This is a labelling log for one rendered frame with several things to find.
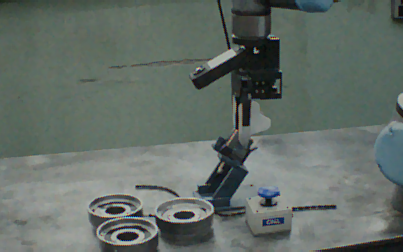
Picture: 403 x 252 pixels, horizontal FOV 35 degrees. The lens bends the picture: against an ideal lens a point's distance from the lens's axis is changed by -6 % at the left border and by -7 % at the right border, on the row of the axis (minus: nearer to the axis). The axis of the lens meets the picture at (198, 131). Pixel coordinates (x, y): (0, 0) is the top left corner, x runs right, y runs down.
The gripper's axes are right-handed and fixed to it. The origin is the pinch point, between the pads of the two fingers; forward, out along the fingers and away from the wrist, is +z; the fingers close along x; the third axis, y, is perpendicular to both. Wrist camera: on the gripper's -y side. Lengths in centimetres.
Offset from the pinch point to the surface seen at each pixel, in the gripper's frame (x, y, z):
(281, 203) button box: -14.1, 4.5, 7.6
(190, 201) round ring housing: -6.4, -10.6, 9.2
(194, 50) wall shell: 149, 18, 14
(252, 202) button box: -12.2, -0.4, 7.8
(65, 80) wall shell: 150, -36, 23
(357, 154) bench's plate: 15.5, 32.6, 11.4
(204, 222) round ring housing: -15.3, -9.7, 9.3
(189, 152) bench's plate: 28.2, -4.9, 12.5
